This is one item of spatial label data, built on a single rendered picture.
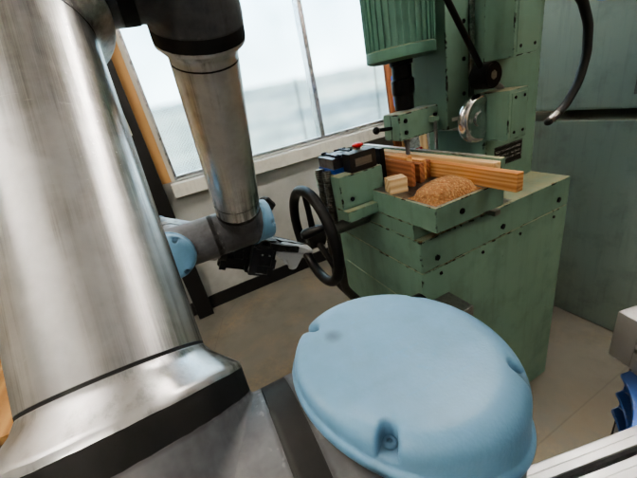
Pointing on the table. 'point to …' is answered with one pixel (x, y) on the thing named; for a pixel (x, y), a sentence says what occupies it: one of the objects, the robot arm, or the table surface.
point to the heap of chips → (444, 190)
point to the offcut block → (394, 184)
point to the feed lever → (484, 75)
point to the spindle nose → (402, 84)
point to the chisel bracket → (409, 123)
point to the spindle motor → (397, 29)
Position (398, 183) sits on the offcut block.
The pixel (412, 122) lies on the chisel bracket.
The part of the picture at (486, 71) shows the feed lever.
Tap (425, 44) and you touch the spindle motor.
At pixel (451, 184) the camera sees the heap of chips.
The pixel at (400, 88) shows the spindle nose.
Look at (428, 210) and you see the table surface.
